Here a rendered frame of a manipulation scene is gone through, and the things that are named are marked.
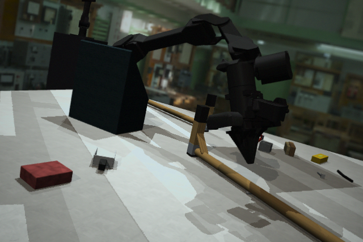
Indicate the red rectangular block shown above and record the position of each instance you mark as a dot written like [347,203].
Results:
[45,174]

